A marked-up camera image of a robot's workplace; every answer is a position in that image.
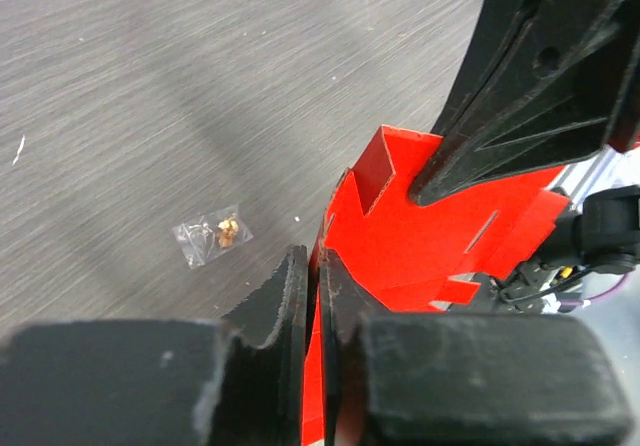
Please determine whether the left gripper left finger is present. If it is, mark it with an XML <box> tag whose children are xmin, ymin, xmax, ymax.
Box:
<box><xmin>219</xmin><ymin>246</ymin><xmax>308</xmax><ymax>445</ymax></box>

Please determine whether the red paper box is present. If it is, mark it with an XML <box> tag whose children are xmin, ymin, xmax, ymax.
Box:
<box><xmin>301</xmin><ymin>126</ymin><xmax>567</xmax><ymax>445</ymax></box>

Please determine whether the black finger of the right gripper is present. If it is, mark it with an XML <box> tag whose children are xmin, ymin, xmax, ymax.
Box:
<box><xmin>409</xmin><ymin>0</ymin><xmax>639</xmax><ymax>206</ymax></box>

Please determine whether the small clear plastic bag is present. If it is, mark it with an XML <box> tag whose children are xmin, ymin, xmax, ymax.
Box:
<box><xmin>172</xmin><ymin>204</ymin><xmax>253</xmax><ymax>269</ymax></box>

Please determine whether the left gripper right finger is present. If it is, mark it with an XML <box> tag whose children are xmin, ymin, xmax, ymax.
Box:
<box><xmin>318</xmin><ymin>250</ymin><xmax>400</xmax><ymax>445</ymax></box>

